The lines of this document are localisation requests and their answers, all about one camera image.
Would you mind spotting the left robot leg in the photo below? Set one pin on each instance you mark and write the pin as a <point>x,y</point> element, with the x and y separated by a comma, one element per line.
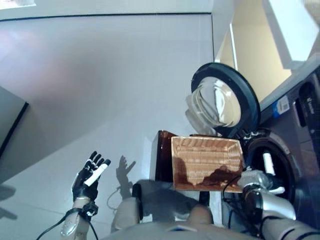
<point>125,212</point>

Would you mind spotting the grey cabinet panel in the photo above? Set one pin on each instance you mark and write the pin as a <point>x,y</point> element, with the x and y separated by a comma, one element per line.
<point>11,117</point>

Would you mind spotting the blue white barcode sticker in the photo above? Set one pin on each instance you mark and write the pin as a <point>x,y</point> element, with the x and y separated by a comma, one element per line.
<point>281,107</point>

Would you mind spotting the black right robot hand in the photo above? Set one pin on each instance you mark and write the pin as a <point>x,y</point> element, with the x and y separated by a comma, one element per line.
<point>268,163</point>

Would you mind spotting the robot leg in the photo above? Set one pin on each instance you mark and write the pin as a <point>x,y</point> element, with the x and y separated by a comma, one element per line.
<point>200,210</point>
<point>125,212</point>

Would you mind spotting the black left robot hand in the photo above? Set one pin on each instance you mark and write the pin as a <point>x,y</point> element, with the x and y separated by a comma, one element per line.
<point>85,185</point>

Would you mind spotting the grey robot torso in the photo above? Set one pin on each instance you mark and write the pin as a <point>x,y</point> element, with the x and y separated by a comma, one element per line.
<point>175,232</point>

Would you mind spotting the grey washing machine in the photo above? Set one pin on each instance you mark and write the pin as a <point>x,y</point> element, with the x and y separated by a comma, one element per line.
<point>300,150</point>

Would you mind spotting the right robot leg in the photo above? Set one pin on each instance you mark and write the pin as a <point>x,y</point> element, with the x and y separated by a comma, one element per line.
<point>200,210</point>

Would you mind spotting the white window frame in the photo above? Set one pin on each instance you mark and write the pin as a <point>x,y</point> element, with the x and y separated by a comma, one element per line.
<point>17,3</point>

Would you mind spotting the round glass washing machine door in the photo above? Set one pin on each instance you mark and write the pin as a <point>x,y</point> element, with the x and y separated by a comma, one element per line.
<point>220,100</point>

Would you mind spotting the rectangular wicker basket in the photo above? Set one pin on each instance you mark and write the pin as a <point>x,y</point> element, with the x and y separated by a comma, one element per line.
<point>207,160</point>

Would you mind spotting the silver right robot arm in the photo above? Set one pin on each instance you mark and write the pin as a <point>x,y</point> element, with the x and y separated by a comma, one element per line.
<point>275,205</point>

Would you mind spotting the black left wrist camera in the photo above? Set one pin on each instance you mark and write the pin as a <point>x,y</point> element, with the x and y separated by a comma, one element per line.
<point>89,210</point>

